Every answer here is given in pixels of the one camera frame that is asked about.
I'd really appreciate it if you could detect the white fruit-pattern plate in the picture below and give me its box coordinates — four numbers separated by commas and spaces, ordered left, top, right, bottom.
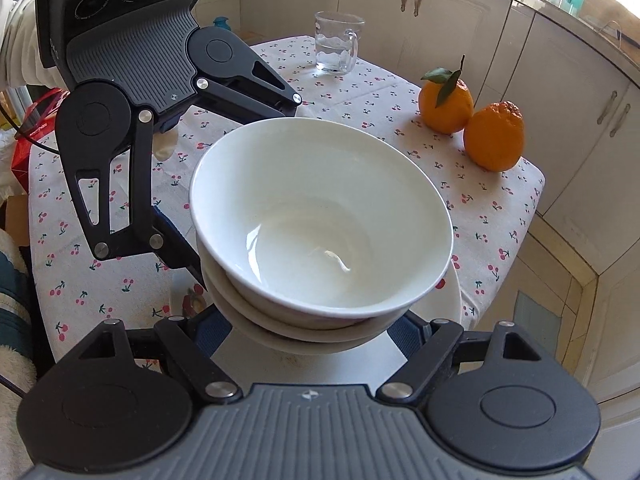
198, 266, 463, 391

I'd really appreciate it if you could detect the white bowl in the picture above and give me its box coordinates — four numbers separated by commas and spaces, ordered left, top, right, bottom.
190, 117, 454, 320
203, 272, 378, 356
195, 235, 401, 344

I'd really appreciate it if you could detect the left gloved hand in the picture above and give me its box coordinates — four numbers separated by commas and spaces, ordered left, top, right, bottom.
0, 0, 66, 90

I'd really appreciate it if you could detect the red drink carton box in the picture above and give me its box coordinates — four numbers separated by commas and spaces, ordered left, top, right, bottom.
11, 89, 68, 192

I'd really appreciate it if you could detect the teal thermos flask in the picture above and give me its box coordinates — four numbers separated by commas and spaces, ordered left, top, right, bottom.
213, 16, 231, 30

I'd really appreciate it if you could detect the glass water mug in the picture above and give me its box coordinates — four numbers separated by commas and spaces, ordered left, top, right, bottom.
314, 11, 366, 75

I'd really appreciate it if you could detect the cherry-print tablecloth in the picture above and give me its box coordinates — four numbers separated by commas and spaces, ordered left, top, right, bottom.
28, 36, 544, 358

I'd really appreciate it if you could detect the orange with leaf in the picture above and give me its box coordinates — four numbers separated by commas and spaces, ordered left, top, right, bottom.
418, 56, 474, 136

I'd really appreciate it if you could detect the bumpy orange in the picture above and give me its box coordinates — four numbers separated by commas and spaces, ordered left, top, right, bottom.
463, 101, 525, 172

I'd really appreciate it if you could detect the wooden cutting board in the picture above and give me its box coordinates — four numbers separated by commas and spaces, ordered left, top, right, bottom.
577, 0, 639, 37

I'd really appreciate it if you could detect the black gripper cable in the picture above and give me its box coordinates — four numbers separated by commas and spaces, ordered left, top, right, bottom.
0, 89, 64, 154

